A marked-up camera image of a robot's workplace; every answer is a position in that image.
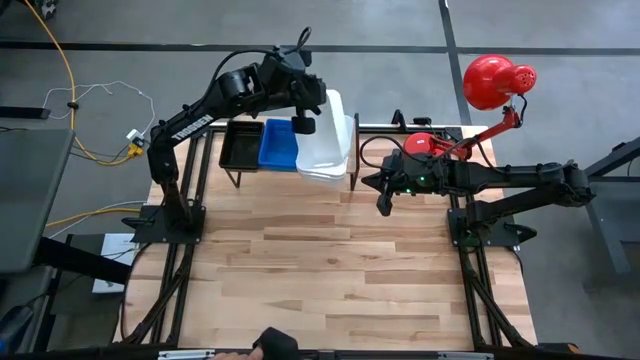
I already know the black aluminium table frame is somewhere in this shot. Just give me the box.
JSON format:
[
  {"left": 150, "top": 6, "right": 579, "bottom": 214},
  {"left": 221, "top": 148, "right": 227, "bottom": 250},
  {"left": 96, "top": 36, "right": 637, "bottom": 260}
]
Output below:
[{"left": 114, "top": 109, "right": 539, "bottom": 360}]

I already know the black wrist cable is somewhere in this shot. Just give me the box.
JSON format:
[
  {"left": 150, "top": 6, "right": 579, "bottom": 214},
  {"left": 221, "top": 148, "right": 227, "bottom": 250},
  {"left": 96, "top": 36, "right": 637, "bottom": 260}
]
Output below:
[
  {"left": 358, "top": 134, "right": 454, "bottom": 174},
  {"left": 205, "top": 27, "right": 314, "bottom": 101}
]

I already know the black floor cable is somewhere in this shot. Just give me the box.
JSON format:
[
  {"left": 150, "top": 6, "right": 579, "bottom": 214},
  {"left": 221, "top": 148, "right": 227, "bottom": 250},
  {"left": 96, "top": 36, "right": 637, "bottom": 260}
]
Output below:
[{"left": 69, "top": 142, "right": 132, "bottom": 166}]

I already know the grey desk surface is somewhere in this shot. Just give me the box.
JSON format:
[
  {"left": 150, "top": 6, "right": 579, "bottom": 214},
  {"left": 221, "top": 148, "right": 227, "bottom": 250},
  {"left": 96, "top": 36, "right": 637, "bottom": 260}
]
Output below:
[{"left": 0, "top": 127, "right": 76, "bottom": 274}]

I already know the white paper sheet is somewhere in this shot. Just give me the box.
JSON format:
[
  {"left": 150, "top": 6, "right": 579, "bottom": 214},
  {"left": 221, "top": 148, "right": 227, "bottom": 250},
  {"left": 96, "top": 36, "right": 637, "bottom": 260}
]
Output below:
[{"left": 92, "top": 233, "right": 139, "bottom": 295}]

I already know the black plastic basket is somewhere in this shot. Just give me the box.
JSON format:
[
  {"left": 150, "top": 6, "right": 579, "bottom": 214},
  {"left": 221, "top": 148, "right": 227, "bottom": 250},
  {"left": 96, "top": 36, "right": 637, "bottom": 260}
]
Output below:
[{"left": 218, "top": 119, "right": 265, "bottom": 172}]

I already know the thin white cable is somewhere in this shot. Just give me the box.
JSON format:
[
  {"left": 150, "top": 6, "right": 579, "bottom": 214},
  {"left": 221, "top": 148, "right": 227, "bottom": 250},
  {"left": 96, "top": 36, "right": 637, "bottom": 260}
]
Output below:
[{"left": 42, "top": 80, "right": 157, "bottom": 136}]

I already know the yellow extension cable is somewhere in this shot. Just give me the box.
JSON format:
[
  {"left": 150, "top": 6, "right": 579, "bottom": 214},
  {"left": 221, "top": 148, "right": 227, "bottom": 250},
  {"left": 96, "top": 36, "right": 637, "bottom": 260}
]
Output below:
[
  {"left": 22, "top": 0, "right": 139, "bottom": 166},
  {"left": 45, "top": 206, "right": 146, "bottom": 229}
]

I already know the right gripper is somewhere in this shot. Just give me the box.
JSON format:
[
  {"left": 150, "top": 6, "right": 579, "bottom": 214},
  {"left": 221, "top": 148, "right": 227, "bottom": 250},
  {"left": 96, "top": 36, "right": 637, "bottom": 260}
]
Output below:
[{"left": 360, "top": 167, "right": 419, "bottom": 217}]

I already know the silver metal bracket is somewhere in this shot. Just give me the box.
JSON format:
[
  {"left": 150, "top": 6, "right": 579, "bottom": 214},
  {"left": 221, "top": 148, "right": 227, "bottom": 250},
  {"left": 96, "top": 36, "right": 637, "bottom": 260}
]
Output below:
[
  {"left": 158, "top": 349, "right": 216, "bottom": 360},
  {"left": 438, "top": 351, "right": 495, "bottom": 360}
]

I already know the person's hand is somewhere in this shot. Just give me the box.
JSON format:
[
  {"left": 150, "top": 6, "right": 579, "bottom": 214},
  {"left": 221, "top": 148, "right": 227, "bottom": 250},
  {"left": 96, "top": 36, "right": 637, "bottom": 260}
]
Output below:
[{"left": 214, "top": 326, "right": 302, "bottom": 360}]

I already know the black orange object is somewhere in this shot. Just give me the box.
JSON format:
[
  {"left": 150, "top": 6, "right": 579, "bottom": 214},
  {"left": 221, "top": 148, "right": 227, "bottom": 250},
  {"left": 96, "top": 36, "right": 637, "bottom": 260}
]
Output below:
[{"left": 537, "top": 341, "right": 581, "bottom": 355}]

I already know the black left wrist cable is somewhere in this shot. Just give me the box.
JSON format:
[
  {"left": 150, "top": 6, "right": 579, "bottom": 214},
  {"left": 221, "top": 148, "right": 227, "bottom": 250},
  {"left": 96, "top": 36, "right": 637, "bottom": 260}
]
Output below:
[{"left": 205, "top": 27, "right": 314, "bottom": 101}]

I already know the wooden shelf with black legs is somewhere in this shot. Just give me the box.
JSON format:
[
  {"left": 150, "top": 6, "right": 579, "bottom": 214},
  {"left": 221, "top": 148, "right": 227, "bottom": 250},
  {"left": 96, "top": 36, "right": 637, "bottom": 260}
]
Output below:
[{"left": 219, "top": 112, "right": 361, "bottom": 192}]

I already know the red desk lamp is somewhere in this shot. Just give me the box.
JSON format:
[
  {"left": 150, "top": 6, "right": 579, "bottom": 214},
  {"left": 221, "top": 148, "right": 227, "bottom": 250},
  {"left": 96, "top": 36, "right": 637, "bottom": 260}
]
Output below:
[{"left": 402, "top": 53, "right": 539, "bottom": 161}]

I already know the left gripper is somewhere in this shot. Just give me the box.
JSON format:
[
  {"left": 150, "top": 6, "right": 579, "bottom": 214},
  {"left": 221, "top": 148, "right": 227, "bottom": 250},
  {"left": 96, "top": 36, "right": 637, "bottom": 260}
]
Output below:
[{"left": 287, "top": 69, "right": 329, "bottom": 135}]

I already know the black desk leg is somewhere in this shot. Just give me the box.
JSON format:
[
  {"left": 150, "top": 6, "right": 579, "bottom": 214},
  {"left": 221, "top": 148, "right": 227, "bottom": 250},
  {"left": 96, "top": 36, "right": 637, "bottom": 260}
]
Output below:
[{"left": 34, "top": 237, "right": 132, "bottom": 286}]

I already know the blue plastic basket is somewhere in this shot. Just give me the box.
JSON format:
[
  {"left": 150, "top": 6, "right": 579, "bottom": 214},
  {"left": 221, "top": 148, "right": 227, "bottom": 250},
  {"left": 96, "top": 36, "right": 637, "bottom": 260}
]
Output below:
[{"left": 258, "top": 118, "right": 300, "bottom": 173}]

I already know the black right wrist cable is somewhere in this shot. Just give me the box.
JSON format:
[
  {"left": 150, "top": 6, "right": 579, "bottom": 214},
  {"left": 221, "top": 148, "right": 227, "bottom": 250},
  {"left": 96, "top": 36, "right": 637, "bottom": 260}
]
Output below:
[{"left": 358, "top": 134, "right": 454, "bottom": 174}]

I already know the grey metal table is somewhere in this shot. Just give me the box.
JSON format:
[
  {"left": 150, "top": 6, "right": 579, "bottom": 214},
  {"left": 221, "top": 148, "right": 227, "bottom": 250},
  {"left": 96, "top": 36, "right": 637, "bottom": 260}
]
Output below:
[{"left": 549, "top": 135, "right": 640, "bottom": 291}]

